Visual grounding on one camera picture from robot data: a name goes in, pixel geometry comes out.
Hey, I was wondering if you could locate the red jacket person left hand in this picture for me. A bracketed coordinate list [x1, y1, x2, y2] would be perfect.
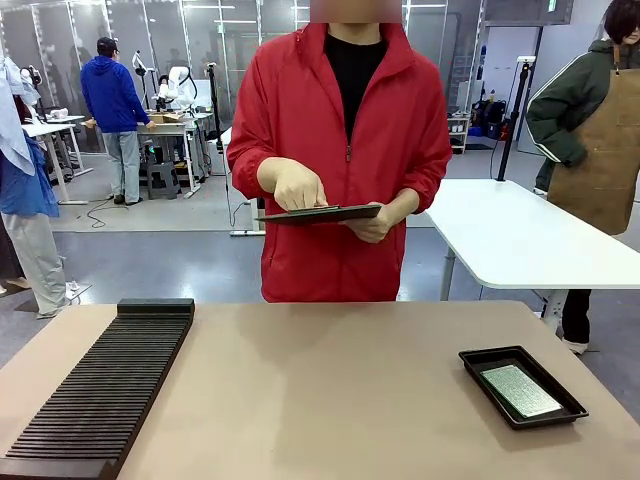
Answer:
[339, 201, 397, 245]

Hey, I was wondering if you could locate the red jacket person right hand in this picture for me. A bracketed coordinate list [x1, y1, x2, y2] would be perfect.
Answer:
[256, 158, 330, 212]

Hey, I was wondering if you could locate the grey clipboard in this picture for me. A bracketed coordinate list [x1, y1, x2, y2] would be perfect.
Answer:
[254, 203, 384, 227]

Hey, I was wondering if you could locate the green PCB board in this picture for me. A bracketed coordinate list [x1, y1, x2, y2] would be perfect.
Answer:
[480, 363, 564, 420]

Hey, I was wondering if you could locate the black slotted PCB rack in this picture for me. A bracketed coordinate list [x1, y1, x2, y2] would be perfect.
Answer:
[0, 298, 196, 480]

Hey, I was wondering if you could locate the white standing desk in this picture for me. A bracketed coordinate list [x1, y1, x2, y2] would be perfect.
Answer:
[218, 124, 268, 237]

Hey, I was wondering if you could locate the person in red jacket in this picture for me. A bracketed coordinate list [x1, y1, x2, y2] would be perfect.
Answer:
[226, 0, 454, 304]

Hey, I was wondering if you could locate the wooden shoe shelf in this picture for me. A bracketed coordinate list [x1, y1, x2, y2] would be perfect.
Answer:
[447, 116, 472, 156]

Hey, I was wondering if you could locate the grey plastic step stool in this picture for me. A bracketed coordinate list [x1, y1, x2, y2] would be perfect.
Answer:
[145, 160, 183, 202]

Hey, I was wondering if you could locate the background desk with cardboard box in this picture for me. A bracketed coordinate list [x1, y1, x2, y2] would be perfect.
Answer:
[134, 112, 215, 200]

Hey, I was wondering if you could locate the white table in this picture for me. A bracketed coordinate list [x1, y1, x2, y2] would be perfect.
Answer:
[423, 178, 640, 334]

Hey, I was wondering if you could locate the black bags pile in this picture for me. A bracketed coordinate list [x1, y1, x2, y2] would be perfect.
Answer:
[471, 98, 512, 141]

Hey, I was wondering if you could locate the black tripod pole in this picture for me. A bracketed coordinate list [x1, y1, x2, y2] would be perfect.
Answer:
[494, 55, 538, 182]

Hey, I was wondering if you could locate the black plastic tray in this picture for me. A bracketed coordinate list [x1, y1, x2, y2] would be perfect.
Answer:
[458, 344, 590, 432]

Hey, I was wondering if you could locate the person in blue hoodie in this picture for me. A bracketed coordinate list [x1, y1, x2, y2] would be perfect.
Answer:
[79, 36, 159, 207]

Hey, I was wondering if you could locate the person in brown apron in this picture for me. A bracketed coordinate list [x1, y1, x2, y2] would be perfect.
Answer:
[524, 0, 640, 356]

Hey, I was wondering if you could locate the white background desk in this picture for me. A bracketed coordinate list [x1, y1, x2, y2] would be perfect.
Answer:
[21, 114, 95, 207]

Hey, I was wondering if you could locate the person in light blue shirt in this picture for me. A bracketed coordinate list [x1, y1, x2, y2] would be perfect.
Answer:
[0, 54, 77, 321]

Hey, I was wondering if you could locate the black camera stand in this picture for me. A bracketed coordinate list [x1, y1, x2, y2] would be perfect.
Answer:
[131, 49, 152, 112]

